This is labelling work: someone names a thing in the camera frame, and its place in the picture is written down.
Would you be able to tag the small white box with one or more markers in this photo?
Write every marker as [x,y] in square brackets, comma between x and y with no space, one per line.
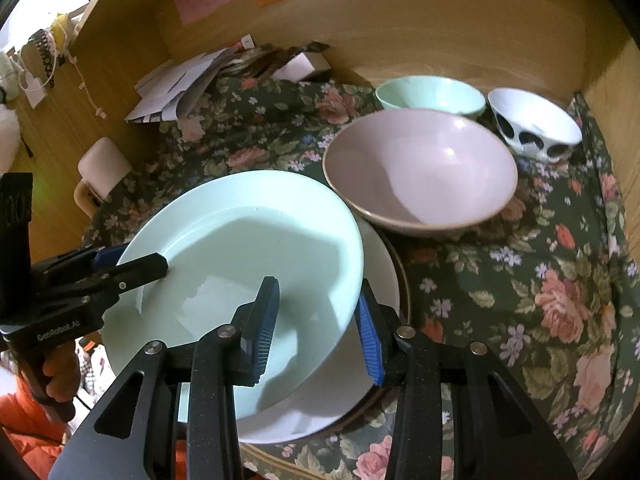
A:
[305,66]

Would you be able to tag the brown plate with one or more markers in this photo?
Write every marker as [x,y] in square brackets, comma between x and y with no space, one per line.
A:
[406,290]

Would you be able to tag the checkered cloth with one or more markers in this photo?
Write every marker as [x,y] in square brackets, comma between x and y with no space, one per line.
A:
[91,367]

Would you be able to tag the mint green bowl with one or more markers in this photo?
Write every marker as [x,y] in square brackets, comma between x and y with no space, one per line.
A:
[430,92]

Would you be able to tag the white plate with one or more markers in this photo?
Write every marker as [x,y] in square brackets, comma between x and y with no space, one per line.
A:
[320,400]

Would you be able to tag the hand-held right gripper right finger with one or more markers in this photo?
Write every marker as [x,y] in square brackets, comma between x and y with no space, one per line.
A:
[370,340]

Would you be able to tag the wooden shelf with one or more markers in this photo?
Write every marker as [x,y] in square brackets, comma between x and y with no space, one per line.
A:
[100,0]

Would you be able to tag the white fuzzy headband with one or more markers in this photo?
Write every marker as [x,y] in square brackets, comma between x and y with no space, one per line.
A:
[10,67]

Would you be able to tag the person's left forearm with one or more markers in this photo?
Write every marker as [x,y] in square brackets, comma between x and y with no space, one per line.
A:
[25,435]

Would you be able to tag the pink bowl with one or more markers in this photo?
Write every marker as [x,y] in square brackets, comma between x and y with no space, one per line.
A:
[420,170]

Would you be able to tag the person's left hand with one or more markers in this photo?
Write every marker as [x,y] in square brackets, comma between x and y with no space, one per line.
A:
[59,370]

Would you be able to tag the pink mug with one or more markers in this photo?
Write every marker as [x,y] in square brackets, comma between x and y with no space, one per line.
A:
[102,165]

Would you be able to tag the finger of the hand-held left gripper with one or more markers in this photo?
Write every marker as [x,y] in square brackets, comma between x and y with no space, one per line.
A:
[135,267]
[107,255]

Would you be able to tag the stack of white papers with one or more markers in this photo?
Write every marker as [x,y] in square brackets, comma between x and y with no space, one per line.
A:
[175,80]

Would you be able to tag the mint green plate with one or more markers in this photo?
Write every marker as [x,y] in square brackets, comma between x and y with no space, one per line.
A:
[225,240]

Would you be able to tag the white black-spotted bowl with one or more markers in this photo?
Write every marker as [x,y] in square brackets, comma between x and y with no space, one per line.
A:
[530,110]

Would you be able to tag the red tube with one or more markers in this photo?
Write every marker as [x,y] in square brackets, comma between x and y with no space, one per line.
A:
[242,42]

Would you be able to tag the floral cloth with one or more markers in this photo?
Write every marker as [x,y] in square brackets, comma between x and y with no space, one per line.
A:
[500,285]

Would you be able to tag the yellow cloth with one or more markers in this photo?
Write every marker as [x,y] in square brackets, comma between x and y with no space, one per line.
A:
[61,32]

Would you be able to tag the white plush toy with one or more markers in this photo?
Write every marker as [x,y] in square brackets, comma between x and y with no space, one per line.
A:
[7,135]

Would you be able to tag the brown braided headband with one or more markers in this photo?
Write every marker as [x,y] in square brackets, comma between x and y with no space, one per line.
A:
[44,47]

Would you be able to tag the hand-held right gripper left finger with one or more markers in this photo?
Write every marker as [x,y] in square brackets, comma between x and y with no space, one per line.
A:
[262,332]

